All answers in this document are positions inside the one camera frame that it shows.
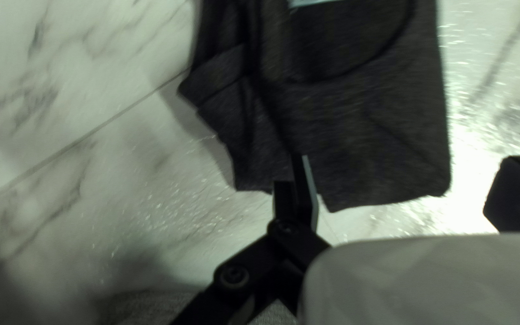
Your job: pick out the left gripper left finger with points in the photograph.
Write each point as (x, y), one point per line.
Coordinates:
(294, 207)

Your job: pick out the black sweatshirt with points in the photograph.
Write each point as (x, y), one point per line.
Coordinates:
(341, 113)

